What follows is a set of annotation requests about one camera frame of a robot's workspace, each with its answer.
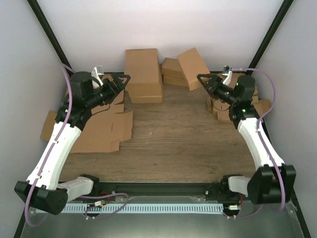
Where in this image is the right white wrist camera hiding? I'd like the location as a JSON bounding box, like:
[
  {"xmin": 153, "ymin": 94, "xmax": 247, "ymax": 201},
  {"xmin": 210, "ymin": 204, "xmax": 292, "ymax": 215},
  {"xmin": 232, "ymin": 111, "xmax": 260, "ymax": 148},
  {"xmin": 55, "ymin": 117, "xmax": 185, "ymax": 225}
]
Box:
[{"xmin": 222, "ymin": 65, "xmax": 233, "ymax": 85}]

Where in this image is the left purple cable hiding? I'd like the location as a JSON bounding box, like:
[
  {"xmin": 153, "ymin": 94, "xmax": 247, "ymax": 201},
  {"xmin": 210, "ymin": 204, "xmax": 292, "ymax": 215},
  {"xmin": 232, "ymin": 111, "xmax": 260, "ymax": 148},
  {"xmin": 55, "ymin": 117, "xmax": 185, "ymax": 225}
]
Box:
[{"xmin": 24, "ymin": 63, "xmax": 129, "ymax": 228}]

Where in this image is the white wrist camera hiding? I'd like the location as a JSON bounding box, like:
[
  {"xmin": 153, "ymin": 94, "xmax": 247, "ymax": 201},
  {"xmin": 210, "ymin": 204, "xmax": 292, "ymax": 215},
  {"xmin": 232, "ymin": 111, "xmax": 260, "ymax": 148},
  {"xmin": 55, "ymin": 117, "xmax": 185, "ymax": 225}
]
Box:
[
  {"xmin": 91, "ymin": 65, "xmax": 104, "ymax": 89},
  {"xmin": 222, "ymin": 65, "xmax": 233, "ymax": 85}
]

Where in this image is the left black frame post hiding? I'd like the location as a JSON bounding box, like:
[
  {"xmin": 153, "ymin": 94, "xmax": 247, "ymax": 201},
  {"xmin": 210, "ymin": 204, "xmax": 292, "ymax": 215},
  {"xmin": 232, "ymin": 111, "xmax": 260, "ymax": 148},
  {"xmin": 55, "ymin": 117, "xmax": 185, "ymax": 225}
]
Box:
[{"xmin": 27, "ymin": 0, "xmax": 71, "ymax": 67}]

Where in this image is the large flat cardboard sheet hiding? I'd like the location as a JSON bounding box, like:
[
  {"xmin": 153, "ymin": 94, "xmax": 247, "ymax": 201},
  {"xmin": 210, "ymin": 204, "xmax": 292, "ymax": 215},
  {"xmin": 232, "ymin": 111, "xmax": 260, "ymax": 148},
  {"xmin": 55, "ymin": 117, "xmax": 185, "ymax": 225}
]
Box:
[{"xmin": 41, "ymin": 73, "xmax": 135, "ymax": 154}]

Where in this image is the small folded cardboard box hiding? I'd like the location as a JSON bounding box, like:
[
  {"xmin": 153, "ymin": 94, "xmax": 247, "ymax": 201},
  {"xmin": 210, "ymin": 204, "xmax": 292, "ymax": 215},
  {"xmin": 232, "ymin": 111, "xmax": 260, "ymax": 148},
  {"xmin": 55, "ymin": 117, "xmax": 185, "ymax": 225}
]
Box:
[{"xmin": 161, "ymin": 58, "xmax": 184, "ymax": 79}]

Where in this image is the right black frame post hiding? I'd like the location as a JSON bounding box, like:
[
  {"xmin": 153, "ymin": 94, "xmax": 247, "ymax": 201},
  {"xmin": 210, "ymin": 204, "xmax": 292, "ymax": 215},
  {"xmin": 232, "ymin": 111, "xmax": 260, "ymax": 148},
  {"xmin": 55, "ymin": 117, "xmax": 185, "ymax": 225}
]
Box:
[{"xmin": 249, "ymin": 0, "xmax": 294, "ymax": 68}]

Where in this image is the light blue cable duct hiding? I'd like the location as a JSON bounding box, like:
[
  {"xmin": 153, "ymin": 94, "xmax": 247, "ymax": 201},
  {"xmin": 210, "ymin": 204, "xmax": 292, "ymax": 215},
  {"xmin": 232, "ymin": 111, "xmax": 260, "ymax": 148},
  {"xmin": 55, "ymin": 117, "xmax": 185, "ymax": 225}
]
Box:
[{"xmin": 62, "ymin": 203, "xmax": 223, "ymax": 214}]

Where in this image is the large folded cardboard box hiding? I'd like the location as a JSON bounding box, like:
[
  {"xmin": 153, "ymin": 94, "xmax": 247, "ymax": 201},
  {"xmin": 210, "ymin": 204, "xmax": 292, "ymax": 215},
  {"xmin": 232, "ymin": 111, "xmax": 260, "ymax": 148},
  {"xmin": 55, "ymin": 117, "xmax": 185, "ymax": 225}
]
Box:
[{"xmin": 124, "ymin": 49, "xmax": 162, "ymax": 97}]

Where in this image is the stack of flat cardboard blanks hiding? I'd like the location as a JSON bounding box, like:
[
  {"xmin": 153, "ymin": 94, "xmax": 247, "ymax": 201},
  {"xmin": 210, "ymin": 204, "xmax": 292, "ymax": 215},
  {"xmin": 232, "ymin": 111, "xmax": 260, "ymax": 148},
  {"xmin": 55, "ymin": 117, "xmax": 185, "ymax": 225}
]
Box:
[{"xmin": 208, "ymin": 74, "xmax": 271, "ymax": 125}]

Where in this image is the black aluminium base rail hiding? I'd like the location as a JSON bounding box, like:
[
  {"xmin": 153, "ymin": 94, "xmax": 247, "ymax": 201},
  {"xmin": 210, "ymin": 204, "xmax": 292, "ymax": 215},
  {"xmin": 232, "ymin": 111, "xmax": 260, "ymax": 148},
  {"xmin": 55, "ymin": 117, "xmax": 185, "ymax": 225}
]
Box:
[{"xmin": 93, "ymin": 181, "xmax": 241, "ymax": 203}]

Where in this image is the black frame post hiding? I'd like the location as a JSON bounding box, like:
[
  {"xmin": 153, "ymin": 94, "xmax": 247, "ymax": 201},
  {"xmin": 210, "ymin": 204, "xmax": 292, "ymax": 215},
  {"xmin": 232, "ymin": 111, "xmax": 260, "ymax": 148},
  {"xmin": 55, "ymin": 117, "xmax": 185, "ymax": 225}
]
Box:
[
  {"xmin": 27, "ymin": 0, "xmax": 71, "ymax": 67},
  {"xmin": 249, "ymin": 0, "xmax": 294, "ymax": 68}
]

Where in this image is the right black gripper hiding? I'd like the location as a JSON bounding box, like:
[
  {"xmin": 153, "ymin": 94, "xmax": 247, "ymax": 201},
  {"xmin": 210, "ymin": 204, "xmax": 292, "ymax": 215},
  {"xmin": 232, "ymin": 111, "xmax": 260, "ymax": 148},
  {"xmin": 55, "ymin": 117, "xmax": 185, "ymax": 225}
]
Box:
[{"xmin": 197, "ymin": 75, "xmax": 238, "ymax": 106}]

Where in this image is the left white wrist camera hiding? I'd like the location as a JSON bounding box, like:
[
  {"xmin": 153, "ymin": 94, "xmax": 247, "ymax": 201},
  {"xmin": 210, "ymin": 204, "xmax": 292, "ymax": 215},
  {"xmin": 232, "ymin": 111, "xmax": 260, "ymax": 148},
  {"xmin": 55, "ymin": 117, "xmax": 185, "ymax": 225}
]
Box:
[{"xmin": 91, "ymin": 65, "xmax": 104, "ymax": 89}]

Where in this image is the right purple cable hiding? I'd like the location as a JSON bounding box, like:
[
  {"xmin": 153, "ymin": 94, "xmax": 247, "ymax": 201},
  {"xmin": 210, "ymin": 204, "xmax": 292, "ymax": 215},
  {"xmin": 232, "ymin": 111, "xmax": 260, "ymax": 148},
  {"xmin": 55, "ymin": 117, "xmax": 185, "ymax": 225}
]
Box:
[{"xmin": 222, "ymin": 67, "xmax": 287, "ymax": 221}]

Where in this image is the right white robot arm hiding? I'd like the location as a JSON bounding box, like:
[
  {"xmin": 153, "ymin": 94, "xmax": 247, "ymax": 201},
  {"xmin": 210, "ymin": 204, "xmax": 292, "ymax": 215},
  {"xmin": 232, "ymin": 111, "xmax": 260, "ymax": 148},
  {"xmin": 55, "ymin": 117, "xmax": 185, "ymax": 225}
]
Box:
[{"xmin": 197, "ymin": 74, "xmax": 296, "ymax": 207}]

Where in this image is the purple cable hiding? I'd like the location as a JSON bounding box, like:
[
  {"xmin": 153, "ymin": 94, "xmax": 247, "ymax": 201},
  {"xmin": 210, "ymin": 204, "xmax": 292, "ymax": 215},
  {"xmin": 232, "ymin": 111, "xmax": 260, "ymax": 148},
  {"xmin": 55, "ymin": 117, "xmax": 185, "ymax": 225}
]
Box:
[
  {"xmin": 24, "ymin": 63, "xmax": 129, "ymax": 228},
  {"xmin": 222, "ymin": 67, "xmax": 287, "ymax": 221}
]

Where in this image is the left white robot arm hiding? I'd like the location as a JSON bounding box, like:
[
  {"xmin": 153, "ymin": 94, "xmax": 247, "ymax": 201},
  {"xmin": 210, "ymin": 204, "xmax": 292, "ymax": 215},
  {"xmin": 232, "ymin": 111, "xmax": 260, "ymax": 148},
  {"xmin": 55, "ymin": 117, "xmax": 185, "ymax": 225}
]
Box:
[{"xmin": 14, "ymin": 71, "xmax": 131, "ymax": 215}]

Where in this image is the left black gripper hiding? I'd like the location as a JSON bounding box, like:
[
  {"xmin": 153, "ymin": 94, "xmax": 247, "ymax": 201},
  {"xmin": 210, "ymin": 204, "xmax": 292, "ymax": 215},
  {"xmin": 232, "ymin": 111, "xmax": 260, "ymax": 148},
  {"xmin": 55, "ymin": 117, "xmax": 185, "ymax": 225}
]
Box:
[{"xmin": 86, "ymin": 73, "xmax": 131, "ymax": 109}]

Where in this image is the small cardboard box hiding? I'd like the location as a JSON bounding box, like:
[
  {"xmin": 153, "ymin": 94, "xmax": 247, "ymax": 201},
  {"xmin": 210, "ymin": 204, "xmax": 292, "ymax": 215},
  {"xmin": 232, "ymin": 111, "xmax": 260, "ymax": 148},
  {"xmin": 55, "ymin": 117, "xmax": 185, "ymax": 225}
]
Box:
[
  {"xmin": 161, "ymin": 58, "xmax": 184, "ymax": 79},
  {"xmin": 177, "ymin": 48, "xmax": 210, "ymax": 91},
  {"xmin": 163, "ymin": 75, "xmax": 188, "ymax": 87}
]

